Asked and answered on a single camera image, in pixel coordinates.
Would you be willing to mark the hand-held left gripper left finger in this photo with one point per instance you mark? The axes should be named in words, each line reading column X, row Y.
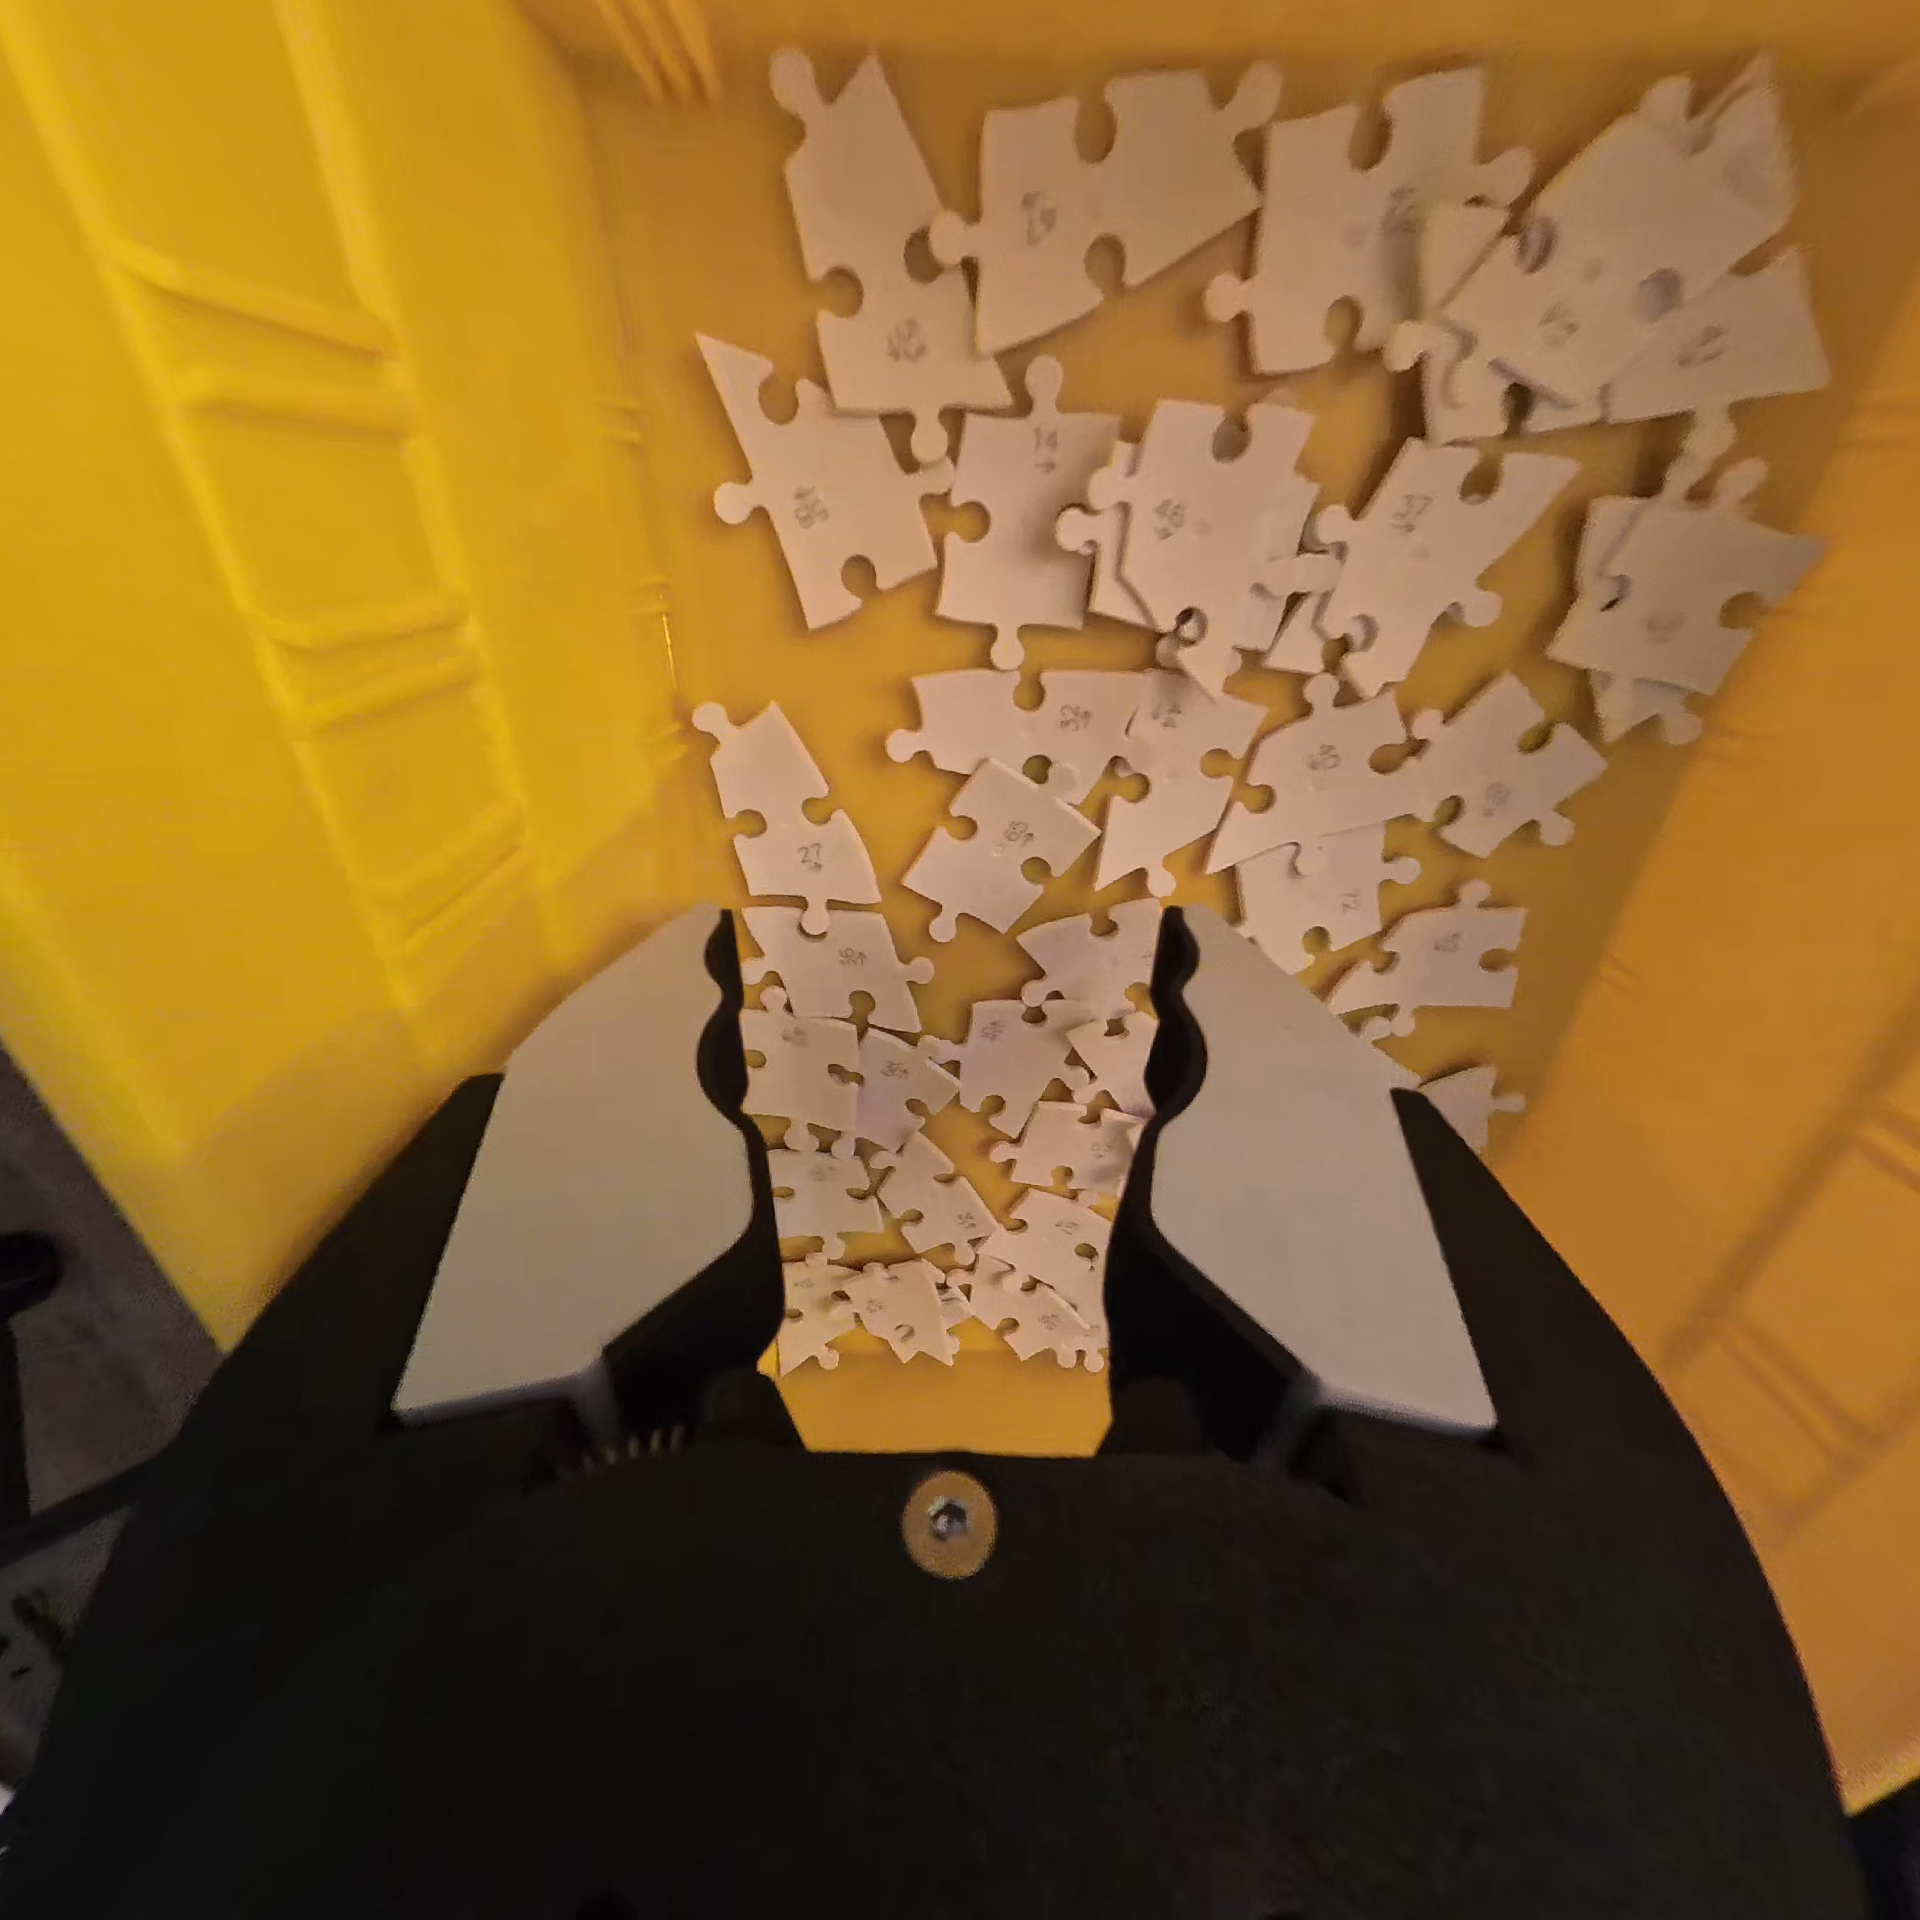
column 571, row 1198

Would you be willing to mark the pile of puzzle pieces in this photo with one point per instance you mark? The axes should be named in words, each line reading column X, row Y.
column 1198, row 513

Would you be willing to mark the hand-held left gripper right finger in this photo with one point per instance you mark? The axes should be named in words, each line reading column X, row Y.
column 1319, row 1198

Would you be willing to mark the yellow plastic bin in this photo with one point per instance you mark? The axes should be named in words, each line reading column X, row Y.
column 269, row 603

